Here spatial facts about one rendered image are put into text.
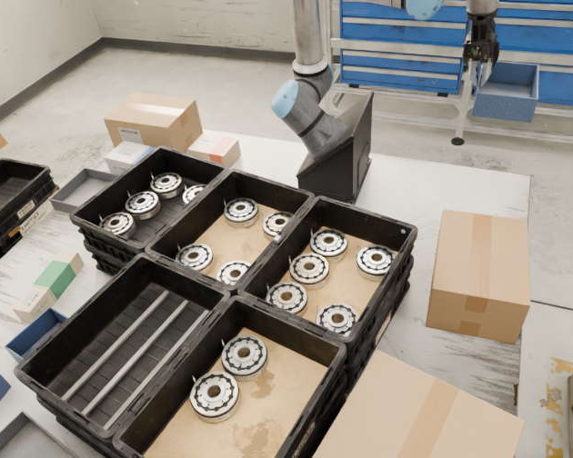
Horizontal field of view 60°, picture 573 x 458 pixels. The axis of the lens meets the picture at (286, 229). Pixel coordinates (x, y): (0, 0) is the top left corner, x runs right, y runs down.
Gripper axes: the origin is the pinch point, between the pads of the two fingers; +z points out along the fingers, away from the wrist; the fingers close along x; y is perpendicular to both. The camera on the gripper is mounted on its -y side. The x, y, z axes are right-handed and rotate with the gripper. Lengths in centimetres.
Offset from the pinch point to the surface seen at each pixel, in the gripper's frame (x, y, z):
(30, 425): -87, 115, 31
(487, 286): 9, 51, 28
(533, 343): 26, -2, 117
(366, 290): -18, 59, 27
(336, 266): -28, 53, 26
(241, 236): -58, 51, 22
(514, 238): 13.9, 32.1, 28.3
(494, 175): 5.1, -15.6, 43.4
